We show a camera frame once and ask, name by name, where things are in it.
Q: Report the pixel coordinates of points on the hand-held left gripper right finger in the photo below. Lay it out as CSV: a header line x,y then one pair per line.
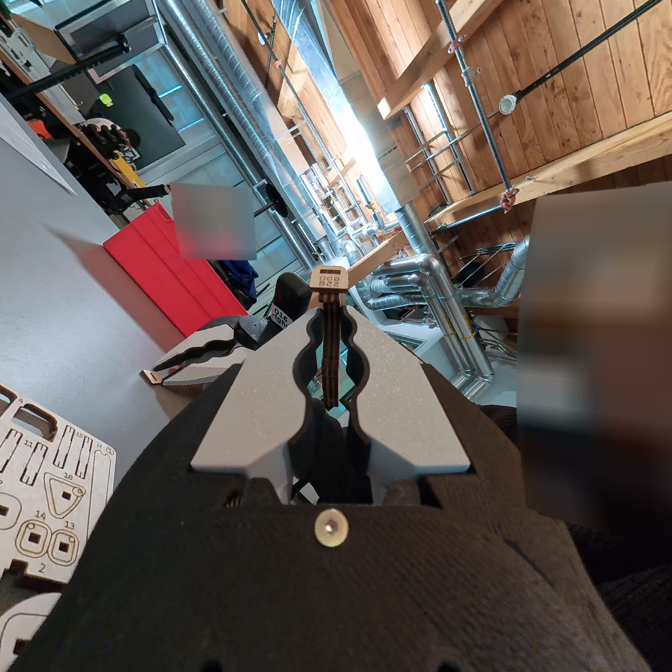
x,y
409,420

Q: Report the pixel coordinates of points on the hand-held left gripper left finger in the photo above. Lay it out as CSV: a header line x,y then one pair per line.
x,y
246,420

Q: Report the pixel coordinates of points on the wooden model assembly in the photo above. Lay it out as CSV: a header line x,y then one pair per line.
x,y
329,278

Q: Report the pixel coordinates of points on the blue jacket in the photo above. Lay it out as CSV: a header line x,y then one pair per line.
x,y
246,283

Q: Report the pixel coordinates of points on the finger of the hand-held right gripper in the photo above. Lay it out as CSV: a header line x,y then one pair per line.
x,y
204,372
210,338

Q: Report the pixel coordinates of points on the wooden workbench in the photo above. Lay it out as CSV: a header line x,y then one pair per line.
x,y
78,131

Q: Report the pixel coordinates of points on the black round disc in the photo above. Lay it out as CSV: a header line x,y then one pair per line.
x,y
273,199

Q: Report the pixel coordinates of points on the grey desk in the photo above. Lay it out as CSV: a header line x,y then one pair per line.
x,y
63,315

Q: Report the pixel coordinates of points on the red plastic bin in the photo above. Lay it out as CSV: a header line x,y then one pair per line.
x,y
157,273

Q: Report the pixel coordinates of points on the wooden parts sheet with cutouts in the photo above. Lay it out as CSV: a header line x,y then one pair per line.
x,y
97,498

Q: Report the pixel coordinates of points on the small slotted wooden piece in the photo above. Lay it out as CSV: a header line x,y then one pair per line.
x,y
152,377

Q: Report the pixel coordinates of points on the silver spiral ventilation duct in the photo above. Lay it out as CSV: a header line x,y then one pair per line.
x,y
231,68

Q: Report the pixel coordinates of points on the bundle of silver insulated pipes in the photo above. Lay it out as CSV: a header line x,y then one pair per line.
x,y
435,273

